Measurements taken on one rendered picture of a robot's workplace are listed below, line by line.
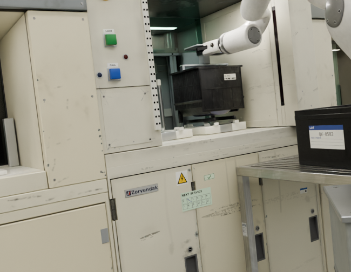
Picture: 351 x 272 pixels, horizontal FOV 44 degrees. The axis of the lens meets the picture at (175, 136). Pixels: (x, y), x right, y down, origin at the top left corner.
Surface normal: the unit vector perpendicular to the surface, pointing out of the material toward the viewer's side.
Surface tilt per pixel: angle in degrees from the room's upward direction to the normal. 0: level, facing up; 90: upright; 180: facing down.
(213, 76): 90
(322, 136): 90
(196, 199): 90
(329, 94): 90
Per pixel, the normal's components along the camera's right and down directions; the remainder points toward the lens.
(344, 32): -0.74, 0.63
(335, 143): -0.91, 0.12
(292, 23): 0.52, -0.01
